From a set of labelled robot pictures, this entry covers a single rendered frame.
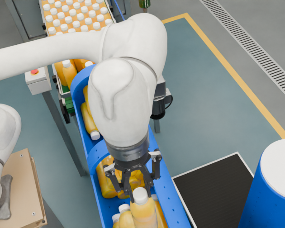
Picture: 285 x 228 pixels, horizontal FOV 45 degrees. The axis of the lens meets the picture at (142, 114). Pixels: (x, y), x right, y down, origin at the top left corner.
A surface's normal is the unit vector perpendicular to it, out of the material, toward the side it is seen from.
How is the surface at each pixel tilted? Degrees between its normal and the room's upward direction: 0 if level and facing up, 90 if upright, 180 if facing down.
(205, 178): 0
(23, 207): 5
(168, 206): 38
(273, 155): 0
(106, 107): 80
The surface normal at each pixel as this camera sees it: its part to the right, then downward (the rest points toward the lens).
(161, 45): 0.81, -0.23
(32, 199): -0.09, -0.56
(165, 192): 0.55, -0.66
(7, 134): 0.96, 0.21
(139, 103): 0.73, 0.34
